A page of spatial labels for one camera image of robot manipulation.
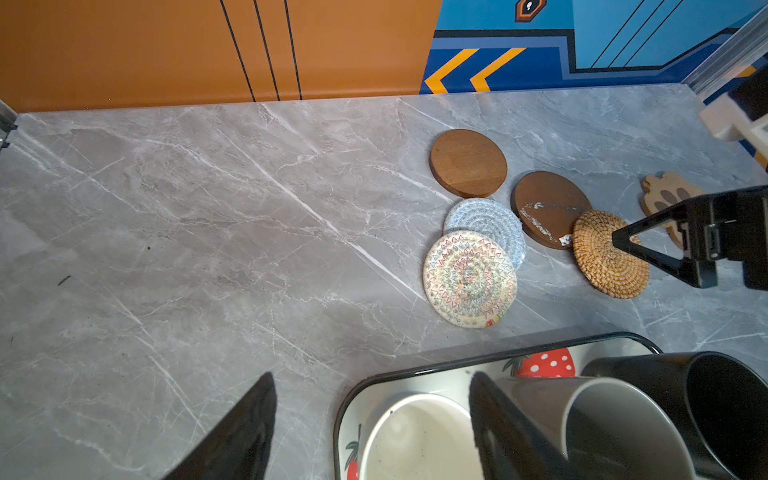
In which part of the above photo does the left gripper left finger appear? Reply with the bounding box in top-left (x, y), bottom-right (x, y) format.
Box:
top-left (166, 372), bottom-right (277, 479)

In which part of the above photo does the light brown wooden coaster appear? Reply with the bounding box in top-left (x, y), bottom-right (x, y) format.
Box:
top-left (429, 129), bottom-right (508, 199)

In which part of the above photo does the white strawberry serving tray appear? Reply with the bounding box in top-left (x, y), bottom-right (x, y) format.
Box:
top-left (333, 332), bottom-right (661, 479)

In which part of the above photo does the light blue mug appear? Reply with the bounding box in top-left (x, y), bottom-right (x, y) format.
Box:
top-left (358, 393), bottom-right (483, 479)

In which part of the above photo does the aluminium corner post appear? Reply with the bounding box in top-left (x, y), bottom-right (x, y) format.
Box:
top-left (0, 101), bottom-right (18, 150)
top-left (683, 7), bottom-right (767, 100)

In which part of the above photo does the dark brown worn coaster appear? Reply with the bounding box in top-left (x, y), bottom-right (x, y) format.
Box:
top-left (510, 171), bottom-right (592, 250)

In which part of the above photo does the tan rattan coaster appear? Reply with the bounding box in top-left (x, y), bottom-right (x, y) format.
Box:
top-left (572, 210), bottom-right (650, 299)

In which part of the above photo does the right aluminium corner post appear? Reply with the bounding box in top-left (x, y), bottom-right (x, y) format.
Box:
top-left (683, 7), bottom-right (767, 100)

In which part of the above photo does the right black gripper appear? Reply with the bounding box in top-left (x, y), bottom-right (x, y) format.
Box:
top-left (612, 185), bottom-right (767, 291)

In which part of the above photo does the grey mug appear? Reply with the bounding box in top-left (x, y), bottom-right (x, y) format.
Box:
top-left (497, 377), bottom-right (696, 479)

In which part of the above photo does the left aluminium corner post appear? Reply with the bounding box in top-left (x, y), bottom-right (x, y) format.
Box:
top-left (0, 101), bottom-right (18, 150)

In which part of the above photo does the paw shaped wooden coaster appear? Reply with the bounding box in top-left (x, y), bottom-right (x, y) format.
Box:
top-left (640, 172), bottom-right (705, 216)

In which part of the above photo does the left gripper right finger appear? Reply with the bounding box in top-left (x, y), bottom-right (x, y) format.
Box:
top-left (469, 372), bottom-right (576, 480)

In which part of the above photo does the blue grey woven coaster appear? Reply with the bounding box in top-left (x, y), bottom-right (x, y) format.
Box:
top-left (443, 198), bottom-right (526, 270)

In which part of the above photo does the black mug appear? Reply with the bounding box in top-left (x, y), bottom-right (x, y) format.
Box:
top-left (582, 351), bottom-right (767, 479)

